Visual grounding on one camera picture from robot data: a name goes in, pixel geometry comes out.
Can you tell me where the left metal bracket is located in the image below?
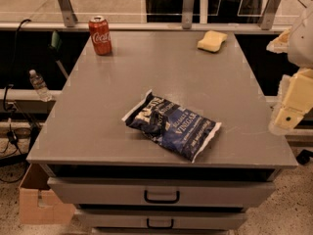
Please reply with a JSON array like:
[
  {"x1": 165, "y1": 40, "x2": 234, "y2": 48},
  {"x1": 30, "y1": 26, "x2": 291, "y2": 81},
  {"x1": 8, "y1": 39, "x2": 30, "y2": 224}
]
[{"x1": 58, "y1": 0, "x2": 77, "y2": 27}]

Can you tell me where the metal bracket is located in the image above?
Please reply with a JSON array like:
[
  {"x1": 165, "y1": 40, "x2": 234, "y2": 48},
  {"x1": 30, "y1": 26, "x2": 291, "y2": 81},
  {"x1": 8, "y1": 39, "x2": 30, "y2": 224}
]
[
  {"x1": 258, "y1": 0, "x2": 282, "y2": 30},
  {"x1": 58, "y1": 0, "x2": 77, "y2": 27},
  {"x1": 182, "y1": 0, "x2": 195, "y2": 29}
]

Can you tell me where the middle metal bracket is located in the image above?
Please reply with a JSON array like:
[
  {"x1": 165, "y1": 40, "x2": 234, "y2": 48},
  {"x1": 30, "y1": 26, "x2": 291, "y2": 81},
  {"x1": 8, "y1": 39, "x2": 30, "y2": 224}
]
[{"x1": 182, "y1": 0, "x2": 195, "y2": 29}]

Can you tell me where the red coke can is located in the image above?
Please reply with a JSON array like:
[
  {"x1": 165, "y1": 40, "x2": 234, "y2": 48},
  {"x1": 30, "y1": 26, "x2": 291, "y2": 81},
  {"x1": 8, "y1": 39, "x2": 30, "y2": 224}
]
[{"x1": 88, "y1": 16, "x2": 112, "y2": 56}]

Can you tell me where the yellow sponge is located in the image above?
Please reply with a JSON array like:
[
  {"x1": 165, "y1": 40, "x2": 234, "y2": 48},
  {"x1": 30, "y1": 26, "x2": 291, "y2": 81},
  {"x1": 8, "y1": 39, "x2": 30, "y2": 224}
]
[{"x1": 198, "y1": 30, "x2": 227, "y2": 53}]

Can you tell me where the grey drawer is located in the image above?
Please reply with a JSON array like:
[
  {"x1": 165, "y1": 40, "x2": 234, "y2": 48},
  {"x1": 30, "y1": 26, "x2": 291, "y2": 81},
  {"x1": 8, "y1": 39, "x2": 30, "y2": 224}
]
[
  {"x1": 48, "y1": 177, "x2": 275, "y2": 208},
  {"x1": 75, "y1": 210, "x2": 246, "y2": 230}
]

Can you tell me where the brown cardboard box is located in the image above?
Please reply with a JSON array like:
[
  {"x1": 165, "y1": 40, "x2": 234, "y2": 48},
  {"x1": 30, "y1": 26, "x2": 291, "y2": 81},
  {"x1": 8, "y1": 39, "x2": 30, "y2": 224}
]
[{"x1": 19, "y1": 164, "x2": 75, "y2": 225}]

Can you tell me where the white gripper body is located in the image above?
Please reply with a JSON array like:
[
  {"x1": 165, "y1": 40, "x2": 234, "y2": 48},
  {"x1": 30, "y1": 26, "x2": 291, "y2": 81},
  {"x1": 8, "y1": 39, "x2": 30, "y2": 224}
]
[{"x1": 288, "y1": 5, "x2": 313, "y2": 69}]

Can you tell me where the grey cabinet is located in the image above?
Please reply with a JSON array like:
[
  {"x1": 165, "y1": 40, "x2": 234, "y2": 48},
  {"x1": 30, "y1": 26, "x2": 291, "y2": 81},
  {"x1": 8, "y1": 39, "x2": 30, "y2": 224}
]
[{"x1": 28, "y1": 31, "x2": 296, "y2": 235}]

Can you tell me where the blue chip bag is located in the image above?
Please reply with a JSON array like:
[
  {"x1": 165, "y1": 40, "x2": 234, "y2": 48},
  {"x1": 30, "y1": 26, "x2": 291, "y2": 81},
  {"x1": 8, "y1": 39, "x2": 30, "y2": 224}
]
[{"x1": 122, "y1": 90, "x2": 221, "y2": 163}]

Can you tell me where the grey top drawer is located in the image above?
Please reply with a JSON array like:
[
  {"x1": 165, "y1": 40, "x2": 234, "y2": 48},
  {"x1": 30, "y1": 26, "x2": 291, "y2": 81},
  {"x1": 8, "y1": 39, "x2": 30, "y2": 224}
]
[{"x1": 48, "y1": 177, "x2": 275, "y2": 208}]

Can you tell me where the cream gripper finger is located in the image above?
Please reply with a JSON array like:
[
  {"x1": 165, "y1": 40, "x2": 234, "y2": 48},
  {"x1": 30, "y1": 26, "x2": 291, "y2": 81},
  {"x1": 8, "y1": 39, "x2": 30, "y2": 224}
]
[
  {"x1": 266, "y1": 29, "x2": 291, "y2": 54},
  {"x1": 268, "y1": 68, "x2": 313, "y2": 135}
]

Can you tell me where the right metal bracket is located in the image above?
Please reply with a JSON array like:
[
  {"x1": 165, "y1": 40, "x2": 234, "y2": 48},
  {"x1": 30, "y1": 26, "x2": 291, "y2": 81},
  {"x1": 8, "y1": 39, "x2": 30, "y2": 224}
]
[{"x1": 258, "y1": 0, "x2": 282, "y2": 30}]

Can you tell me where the clear plastic water bottle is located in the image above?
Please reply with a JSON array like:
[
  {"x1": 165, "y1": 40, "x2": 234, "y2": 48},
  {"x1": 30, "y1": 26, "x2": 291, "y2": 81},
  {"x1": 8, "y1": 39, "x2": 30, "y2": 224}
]
[{"x1": 29, "y1": 70, "x2": 53, "y2": 102}]

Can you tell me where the black cable on left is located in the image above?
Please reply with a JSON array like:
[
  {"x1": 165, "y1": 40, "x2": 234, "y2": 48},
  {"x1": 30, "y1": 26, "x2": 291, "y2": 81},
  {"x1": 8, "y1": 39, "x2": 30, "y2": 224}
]
[{"x1": 0, "y1": 18, "x2": 37, "y2": 184}]

